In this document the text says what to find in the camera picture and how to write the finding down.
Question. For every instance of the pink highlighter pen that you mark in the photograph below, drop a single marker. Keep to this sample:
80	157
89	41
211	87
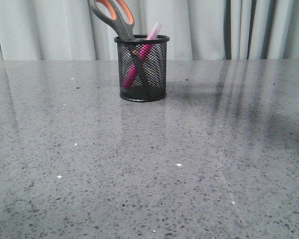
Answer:
141	56

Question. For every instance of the grey orange scissors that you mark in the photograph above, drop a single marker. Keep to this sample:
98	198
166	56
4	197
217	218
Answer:
118	16

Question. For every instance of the black mesh pen holder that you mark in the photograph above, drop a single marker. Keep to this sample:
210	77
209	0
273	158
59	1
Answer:
155	66

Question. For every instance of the grey curtain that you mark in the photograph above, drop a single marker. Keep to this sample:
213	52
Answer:
198	29

